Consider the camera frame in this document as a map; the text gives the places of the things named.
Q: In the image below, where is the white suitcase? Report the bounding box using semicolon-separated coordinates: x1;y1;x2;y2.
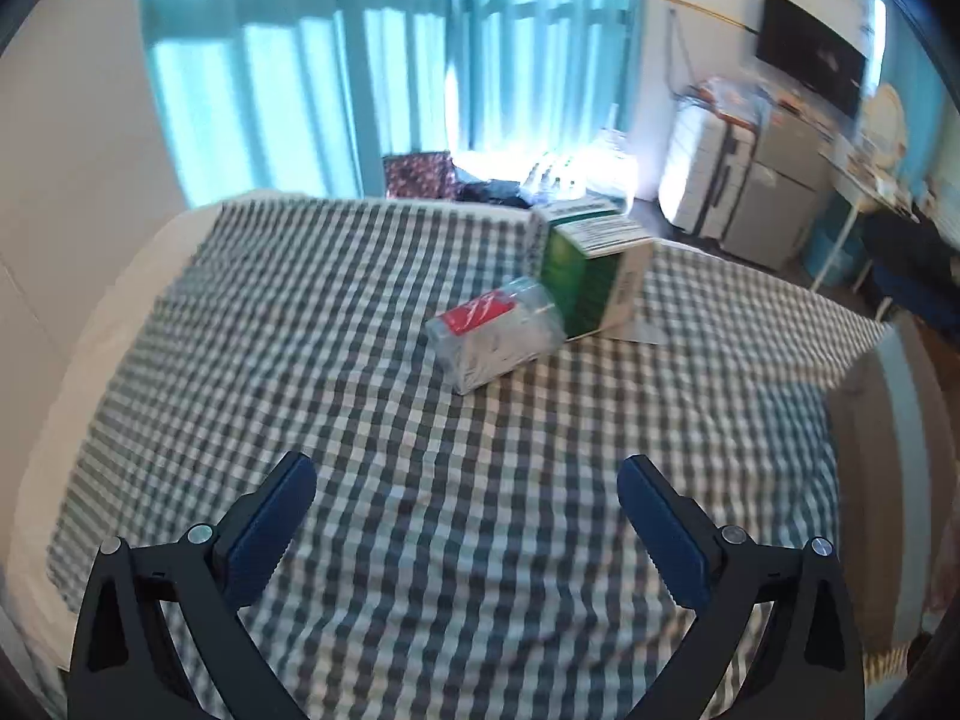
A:
658;100;760;239

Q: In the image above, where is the green and white carton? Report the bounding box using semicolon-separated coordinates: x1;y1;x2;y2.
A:
538;193;655;344

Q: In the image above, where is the white oval mirror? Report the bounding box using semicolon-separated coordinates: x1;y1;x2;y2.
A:
857;81;910;167

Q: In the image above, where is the dark patterned bag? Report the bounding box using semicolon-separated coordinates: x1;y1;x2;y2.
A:
382;152;456;201

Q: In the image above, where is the white vanity desk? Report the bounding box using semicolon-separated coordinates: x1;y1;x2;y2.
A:
812;141;927;317

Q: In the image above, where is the blue plastic bin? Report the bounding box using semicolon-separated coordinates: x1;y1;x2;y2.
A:
801;216;857;287

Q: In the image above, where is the narrow teal curtain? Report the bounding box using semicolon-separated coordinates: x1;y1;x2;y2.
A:
862;0;946;188

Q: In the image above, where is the black chair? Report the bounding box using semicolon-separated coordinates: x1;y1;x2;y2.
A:
861;208;960;335

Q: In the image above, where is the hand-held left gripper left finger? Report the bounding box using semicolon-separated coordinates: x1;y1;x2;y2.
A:
67;452;317;720

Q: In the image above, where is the grey mini fridge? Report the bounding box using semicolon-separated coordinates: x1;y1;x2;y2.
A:
718;115;835;272

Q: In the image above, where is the black wall television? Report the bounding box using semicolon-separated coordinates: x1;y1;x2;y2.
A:
754;0;869;121

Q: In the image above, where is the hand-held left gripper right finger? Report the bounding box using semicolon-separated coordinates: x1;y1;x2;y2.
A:
616;454;868;720

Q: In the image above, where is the pack of water bottles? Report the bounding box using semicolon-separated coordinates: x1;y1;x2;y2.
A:
523;152;587;205

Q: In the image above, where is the white paper sheet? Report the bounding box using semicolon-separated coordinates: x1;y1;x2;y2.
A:
598;313;670;347

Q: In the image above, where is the teal window curtain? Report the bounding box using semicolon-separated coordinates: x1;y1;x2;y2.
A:
137;0;650;203

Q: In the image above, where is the checkered bed sheet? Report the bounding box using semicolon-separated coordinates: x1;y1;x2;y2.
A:
46;196;901;720

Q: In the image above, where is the pile of dark clothes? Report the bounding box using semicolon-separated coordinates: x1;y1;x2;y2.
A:
456;178;535;209

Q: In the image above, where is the clutter on fridge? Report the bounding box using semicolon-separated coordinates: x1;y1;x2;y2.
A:
679;75;841;137

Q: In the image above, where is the white mattress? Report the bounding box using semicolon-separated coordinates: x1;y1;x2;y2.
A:
0;189;316;691

